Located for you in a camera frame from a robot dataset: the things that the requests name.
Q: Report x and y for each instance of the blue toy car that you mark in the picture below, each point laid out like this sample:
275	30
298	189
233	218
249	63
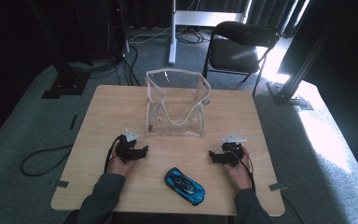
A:
184	186

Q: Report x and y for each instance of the black tape strip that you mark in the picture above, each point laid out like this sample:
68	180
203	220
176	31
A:
73	122

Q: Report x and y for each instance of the black folding chair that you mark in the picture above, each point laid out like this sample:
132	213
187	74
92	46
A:
238	49

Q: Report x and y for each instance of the person's right hand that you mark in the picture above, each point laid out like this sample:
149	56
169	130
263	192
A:
239	174

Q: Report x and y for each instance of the grey tape strip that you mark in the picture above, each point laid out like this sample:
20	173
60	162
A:
62	184
277	186

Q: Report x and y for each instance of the black metal stand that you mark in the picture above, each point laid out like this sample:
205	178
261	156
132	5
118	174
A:
62	71
298	84

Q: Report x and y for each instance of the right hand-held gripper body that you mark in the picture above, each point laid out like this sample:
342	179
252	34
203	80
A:
230	150

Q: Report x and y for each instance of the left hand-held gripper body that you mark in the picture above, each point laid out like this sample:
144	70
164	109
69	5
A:
126	146

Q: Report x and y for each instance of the clear plastic zipper bag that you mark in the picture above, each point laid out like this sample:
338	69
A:
176	102

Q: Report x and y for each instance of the white metal stand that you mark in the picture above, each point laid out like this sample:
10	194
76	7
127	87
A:
199	21

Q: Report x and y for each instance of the person's left hand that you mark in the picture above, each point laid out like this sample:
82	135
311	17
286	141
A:
120	165

